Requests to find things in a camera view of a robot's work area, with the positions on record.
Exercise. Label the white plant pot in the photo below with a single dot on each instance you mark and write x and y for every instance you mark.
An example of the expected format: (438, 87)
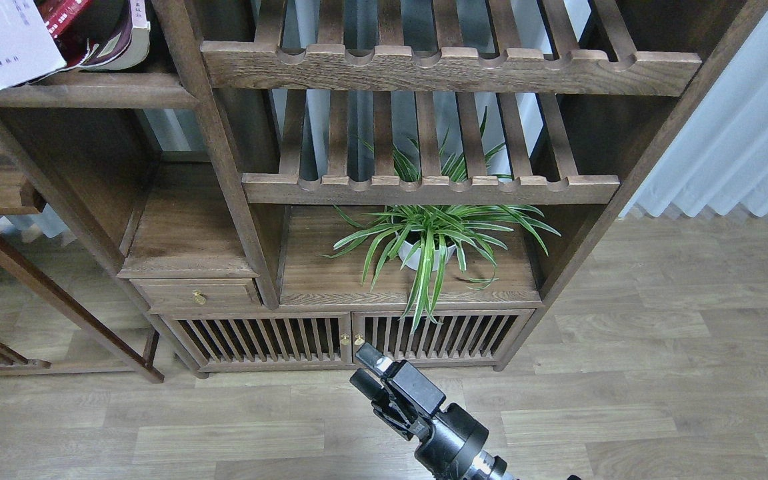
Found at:
(411, 254)

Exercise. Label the red paperback book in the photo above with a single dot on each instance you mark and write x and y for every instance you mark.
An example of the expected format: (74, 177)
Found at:
(59, 18)

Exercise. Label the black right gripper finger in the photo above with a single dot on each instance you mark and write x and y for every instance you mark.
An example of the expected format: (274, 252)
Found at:
(400, 394)

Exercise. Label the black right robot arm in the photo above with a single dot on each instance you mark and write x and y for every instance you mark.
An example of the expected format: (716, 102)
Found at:
(451, 441)

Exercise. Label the maroon book white characters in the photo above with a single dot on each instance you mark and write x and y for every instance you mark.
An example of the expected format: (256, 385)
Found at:
(129, 43)

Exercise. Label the white paperback book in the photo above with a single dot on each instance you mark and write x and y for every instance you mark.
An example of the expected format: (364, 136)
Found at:
(27, 51)

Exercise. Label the white curtain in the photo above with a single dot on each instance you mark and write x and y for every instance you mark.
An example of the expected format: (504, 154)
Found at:
(719, 161)

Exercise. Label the brass drawer knob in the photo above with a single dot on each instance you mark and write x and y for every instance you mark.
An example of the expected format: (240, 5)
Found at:
(199, 298)

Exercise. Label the dark wooden bookshelf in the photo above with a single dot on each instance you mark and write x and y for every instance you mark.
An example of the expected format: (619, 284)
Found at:
(262, 117)

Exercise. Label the wooden side rack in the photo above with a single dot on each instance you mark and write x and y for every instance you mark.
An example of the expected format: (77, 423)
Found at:
(69, 181)

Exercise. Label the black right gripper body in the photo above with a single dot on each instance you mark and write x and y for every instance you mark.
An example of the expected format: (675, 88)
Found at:
(451, 445)

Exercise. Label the green spider plant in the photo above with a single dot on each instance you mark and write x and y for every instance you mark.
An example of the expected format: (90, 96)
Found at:
(462, 225)

